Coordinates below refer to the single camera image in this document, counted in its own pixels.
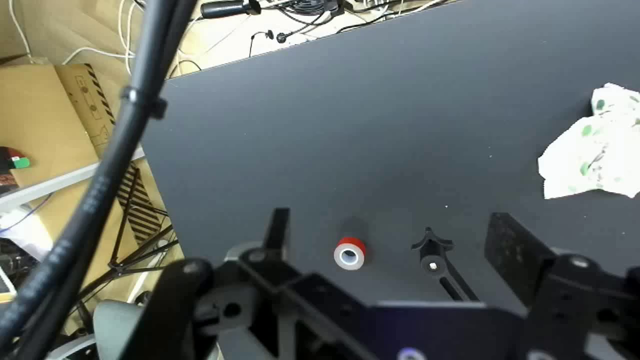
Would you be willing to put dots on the red and white spool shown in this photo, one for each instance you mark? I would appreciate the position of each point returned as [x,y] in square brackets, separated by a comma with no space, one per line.
[357,245]

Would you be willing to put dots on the cardboard box with black stripes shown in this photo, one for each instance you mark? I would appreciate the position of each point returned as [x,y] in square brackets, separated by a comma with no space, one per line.
[40,113]

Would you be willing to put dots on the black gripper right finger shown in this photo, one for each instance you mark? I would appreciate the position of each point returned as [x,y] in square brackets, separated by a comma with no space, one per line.
[520,257]

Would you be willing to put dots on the white aluminium bar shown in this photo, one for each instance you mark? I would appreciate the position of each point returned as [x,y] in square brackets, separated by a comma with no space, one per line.
[47,187]

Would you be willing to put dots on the small green and red object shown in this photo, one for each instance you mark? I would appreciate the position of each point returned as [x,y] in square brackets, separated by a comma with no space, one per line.
[21,163]

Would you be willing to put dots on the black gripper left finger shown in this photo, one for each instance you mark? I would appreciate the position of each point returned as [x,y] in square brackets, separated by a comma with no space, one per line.
[278,233]

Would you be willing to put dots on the white cloth with green leaves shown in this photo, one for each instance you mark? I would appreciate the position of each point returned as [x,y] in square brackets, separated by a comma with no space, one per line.
[601,152]

